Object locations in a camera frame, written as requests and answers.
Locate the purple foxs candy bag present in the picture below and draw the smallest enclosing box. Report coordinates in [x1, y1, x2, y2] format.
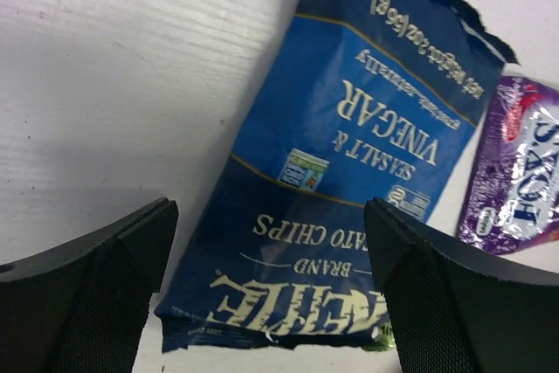
[456, 76, 558, 255]

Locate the blue kettle chips bag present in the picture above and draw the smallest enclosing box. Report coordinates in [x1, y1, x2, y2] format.
[155, 0, 516, 352]

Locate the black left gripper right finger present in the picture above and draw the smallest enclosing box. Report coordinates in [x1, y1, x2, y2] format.
[364, 198, 558, 372]

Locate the small green candy packet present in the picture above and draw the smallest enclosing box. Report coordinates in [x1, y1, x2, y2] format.
[362, 321, 396, 352]

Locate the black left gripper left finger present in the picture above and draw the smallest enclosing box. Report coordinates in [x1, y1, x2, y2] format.
[1, 197, 179, 372]

